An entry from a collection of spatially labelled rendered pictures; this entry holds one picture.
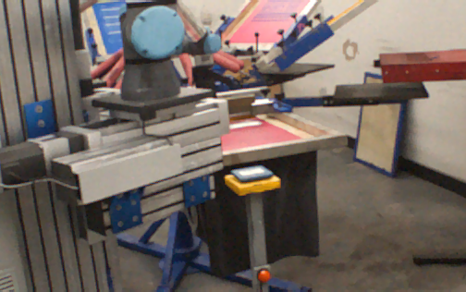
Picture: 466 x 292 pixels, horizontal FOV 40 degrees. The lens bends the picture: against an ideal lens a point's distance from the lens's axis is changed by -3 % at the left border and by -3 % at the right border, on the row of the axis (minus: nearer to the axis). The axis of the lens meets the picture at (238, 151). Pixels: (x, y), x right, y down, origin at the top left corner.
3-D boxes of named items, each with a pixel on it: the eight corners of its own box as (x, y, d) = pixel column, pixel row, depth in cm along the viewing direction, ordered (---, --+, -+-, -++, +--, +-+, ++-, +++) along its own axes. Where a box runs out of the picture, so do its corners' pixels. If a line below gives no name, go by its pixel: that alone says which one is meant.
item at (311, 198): (324, 256, 237) (319, 143, 227) (206, 283, 224) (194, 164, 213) (320, 253, 240) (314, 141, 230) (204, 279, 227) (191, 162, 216)
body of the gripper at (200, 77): (192, 94, 265) (190, 66, 262) (213, 91, 268) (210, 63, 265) (197, 97, 258) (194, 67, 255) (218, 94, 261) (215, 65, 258)
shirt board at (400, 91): (423, 96, 340) (422, 81, 338) (429, 112, 301) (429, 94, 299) (179, 106, 367) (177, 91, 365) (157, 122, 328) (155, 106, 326)
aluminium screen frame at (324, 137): (348, 144, 221) (347, 134, 220) (181, 173, 203) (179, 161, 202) (263, 109, 293) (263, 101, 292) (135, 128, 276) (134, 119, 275)
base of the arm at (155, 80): (143, 102, 153) (139, 60, 150) (109, 98, 164) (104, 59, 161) (192, 91, 163) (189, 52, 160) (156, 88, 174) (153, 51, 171)
